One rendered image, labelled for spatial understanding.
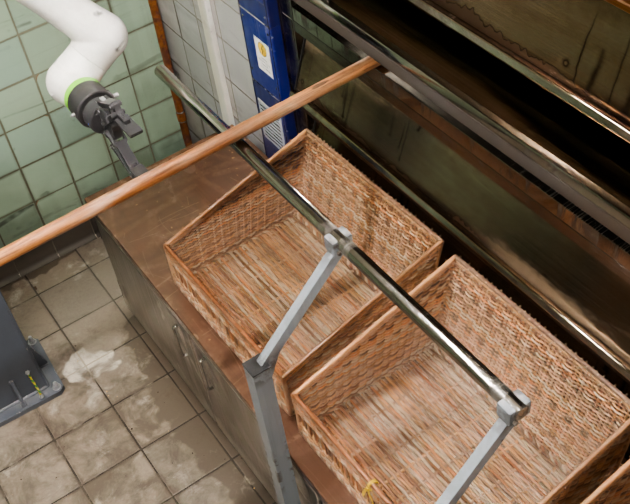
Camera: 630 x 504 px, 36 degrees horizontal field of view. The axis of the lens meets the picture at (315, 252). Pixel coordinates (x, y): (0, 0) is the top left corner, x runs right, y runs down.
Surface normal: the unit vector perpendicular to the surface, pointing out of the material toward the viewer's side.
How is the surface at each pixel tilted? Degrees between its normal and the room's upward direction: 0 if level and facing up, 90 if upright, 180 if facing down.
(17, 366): 90
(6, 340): 90
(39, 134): 90
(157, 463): 0
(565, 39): 70
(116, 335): 0
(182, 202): 0
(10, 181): 90
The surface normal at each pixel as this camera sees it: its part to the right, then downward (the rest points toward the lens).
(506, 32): -0.81, 0.21
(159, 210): -0.11, -0.69
